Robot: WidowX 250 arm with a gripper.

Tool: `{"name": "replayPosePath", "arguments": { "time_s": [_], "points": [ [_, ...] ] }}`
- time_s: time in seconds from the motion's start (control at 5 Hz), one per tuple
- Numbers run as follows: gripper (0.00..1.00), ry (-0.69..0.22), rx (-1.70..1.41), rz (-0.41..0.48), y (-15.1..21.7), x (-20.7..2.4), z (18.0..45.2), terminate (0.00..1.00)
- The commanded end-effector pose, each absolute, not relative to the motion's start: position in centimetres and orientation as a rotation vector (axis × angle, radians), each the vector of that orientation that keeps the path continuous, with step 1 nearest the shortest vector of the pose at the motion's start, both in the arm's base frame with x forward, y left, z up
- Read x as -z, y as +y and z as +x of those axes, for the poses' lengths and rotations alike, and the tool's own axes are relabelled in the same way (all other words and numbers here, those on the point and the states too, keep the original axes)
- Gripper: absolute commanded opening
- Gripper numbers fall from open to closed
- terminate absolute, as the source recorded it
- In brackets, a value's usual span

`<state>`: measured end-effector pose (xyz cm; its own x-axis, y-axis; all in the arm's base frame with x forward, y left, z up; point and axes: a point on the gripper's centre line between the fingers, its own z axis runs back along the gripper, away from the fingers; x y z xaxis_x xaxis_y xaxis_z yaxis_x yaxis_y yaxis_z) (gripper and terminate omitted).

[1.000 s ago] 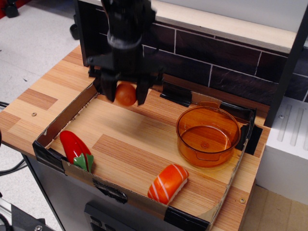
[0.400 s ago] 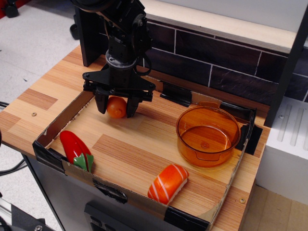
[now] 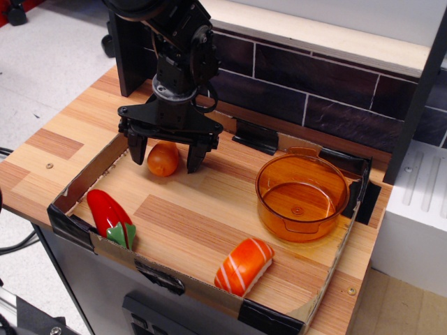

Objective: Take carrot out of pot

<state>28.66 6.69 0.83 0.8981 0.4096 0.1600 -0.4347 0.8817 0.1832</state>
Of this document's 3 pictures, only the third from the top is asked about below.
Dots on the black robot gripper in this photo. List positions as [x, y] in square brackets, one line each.
[172, 116]

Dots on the orange toy carrot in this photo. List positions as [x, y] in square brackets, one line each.
[163, 159]

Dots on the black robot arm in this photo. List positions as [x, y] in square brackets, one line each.
[182, 37]

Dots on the transparent orange plastic pot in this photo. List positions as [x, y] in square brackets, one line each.
[300, 195]

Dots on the cardboard fence with black tape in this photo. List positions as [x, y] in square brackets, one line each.
[186, 225]

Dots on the red toy chili pepper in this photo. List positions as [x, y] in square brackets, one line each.
[111, 221]

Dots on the toy salmon nigiri sushi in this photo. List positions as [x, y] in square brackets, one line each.
[244, 266]

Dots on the black stand base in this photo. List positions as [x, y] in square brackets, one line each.
[15, 13]

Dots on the dark tile backsplash panel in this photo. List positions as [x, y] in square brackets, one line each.
[331, 85]

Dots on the white ribbed sink unit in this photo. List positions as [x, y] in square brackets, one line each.
[411, 244]

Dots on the black metal bracket corner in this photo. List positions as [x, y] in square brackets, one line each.
[20, 317]

